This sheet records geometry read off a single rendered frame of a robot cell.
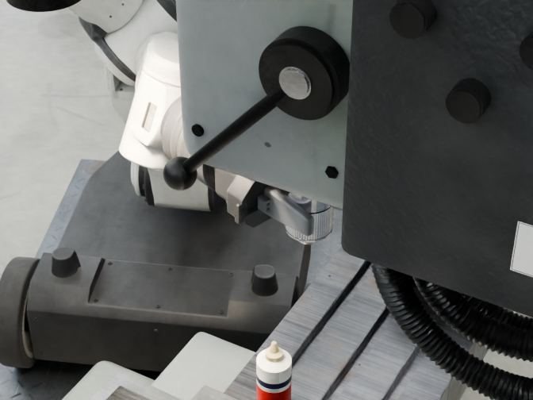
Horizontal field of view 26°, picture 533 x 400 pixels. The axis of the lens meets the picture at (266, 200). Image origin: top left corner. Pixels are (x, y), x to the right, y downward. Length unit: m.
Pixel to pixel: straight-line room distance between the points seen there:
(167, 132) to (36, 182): 2.15
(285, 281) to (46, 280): 0.41
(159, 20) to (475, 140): 0.96
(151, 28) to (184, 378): 0.45
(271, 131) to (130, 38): 0.54
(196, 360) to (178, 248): 0.61
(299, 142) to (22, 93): 2.84
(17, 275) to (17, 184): 1.28
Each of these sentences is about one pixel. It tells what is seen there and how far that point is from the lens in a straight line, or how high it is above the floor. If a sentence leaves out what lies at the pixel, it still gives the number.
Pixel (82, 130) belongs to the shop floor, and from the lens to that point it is 3.54.
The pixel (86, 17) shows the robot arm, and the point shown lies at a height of 1.24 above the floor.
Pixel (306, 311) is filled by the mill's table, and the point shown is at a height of 0.90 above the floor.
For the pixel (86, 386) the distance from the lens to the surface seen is 1.70.
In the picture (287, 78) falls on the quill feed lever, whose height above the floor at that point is 1.46.
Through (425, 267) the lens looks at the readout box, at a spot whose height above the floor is 1.53.
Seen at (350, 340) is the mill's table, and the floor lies 0.90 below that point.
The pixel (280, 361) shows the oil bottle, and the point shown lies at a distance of 1.31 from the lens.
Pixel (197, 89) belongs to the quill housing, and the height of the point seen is 1.40.
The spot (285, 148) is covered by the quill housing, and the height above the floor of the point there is 1.37.
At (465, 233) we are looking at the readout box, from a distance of 0.58.
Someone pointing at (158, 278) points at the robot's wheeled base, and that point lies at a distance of 2.04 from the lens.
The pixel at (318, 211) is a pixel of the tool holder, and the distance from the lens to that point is 1.10.
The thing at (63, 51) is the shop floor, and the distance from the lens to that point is 3.96.
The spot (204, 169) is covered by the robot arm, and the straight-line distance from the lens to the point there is 1.17.
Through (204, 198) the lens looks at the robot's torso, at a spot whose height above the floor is 0.67.
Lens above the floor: 1.91
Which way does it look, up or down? 37 degrees down
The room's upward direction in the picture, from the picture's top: straight up
